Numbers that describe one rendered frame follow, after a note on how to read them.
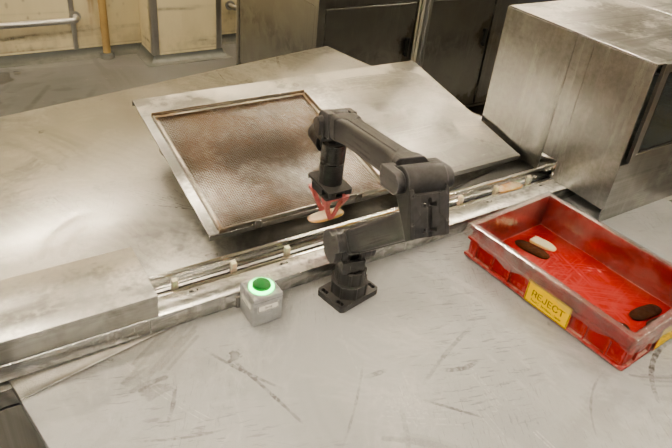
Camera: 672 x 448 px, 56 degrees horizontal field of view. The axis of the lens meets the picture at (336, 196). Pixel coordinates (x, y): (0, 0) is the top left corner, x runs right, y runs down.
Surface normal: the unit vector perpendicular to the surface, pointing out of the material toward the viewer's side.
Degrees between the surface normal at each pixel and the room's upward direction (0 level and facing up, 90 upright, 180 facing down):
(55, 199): 0
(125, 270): 0
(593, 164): 90
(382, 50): 90
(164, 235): 0
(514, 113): 90
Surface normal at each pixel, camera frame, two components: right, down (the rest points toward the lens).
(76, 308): 0.09, -0.84
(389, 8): 0.53, 0.50
